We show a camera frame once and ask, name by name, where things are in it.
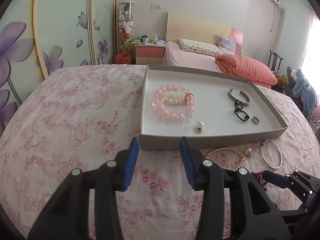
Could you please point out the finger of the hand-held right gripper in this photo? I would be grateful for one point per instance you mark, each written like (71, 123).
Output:
(275, 180)

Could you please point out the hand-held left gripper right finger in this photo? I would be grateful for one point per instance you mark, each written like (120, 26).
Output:
(188, 165)

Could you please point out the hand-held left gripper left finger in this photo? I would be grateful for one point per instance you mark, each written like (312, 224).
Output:
(130, 165)

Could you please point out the pearl earring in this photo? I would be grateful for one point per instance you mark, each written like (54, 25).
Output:
(200, 124)
(248, 151)

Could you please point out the grey shallow cardboard tray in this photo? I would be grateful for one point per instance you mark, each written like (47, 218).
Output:
(212, 120)

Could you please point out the wide silver cuff bangle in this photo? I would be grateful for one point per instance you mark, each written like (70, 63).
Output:
(246, 102)

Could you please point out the thin silver bangle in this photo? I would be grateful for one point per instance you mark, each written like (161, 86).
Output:
(262, 153)

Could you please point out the pink floral cloth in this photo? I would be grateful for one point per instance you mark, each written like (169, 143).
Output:
(75, 120)

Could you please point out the blue plush garment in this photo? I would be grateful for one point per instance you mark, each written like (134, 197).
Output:
(303, 90)

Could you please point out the red waste bin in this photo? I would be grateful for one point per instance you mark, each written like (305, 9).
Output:
(122, 58)

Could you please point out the orange quilt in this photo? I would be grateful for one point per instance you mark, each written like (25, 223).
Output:
(245, 67)

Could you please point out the bed with pink sheet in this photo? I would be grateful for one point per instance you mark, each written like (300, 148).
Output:
(180, 52)

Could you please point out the pink nightstand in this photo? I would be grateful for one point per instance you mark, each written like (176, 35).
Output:
(147, 52)

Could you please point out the patterned cream pillow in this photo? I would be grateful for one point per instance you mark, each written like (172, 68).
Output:
(200, 47)

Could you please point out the dark wooden chair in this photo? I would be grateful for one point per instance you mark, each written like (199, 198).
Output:
(273, 60)

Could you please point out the lavender pillow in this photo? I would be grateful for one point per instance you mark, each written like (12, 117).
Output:
(227, 45)

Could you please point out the mug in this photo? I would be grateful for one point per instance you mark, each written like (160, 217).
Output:
(145, 39)

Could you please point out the small blue packet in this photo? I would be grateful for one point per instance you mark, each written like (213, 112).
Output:
(158, 41)

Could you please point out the clear tube of plush toys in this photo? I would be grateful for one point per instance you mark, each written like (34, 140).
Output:
(126, 25)

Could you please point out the floral sliding door wardrobe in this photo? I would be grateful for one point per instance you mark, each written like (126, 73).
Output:
(62, 17)

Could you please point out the white air conditioner pipe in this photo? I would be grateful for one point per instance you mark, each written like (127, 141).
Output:
(274, 17)

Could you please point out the pink curtain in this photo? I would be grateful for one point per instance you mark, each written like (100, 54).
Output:
(313, 20)

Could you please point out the white light switch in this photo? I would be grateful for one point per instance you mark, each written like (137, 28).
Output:
(156, 5)

